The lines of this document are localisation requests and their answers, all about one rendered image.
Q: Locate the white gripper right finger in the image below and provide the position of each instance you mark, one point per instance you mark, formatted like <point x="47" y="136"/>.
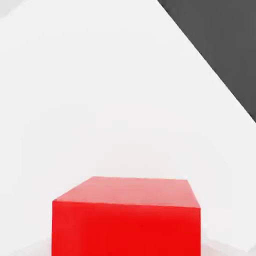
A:
<point x="214" y="251"/>

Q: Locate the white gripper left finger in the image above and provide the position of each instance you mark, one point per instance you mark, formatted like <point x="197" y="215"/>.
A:
<point x="41" y="251"/>

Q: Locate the small red cube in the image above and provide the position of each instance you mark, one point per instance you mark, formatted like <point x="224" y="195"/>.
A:
<point x="126" y="226"/>

